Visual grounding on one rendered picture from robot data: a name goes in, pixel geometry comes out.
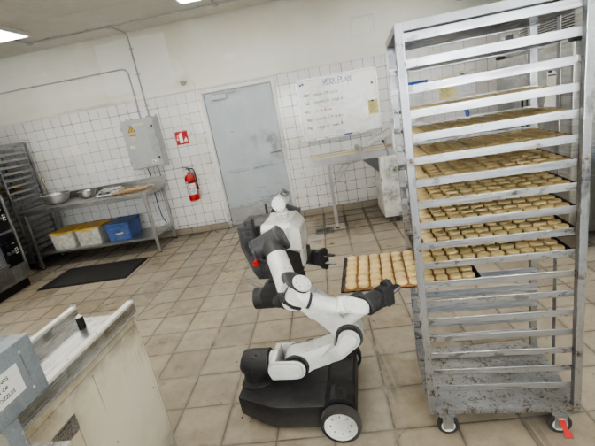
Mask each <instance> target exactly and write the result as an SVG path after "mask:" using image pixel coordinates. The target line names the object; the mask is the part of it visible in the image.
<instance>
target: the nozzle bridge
mask: <svg viewBox="0 0 595 446"><path fill-rule="evenodd" d="M48 386H49V383H48V381H47V379H46V377H45V374H44V372H43V369H42V367H41V364H40V362H39V360H38V357H37V356H36V354H35V350H34V347H33V345H32V343H31V341H30V339H29V337H28V334H12V335H2V336H0V446H31V444H30V442H29V440H28V439H27V435H26V433H25V431H24V429H23V427H22V425H21V423H20V421H19V418H17V417H18V416H19V415H20V414H21V413H22V412H23V411H24V410H25V409H26V408H27V407H28V406H29V405H30V404H31V403H32V402H33V401H34V400H35V399H36V398H37V397H38V396H39V395H40V394H41V393H42V392H43V391H44V390H45V389H46V388H47V387H48Z"/></svg>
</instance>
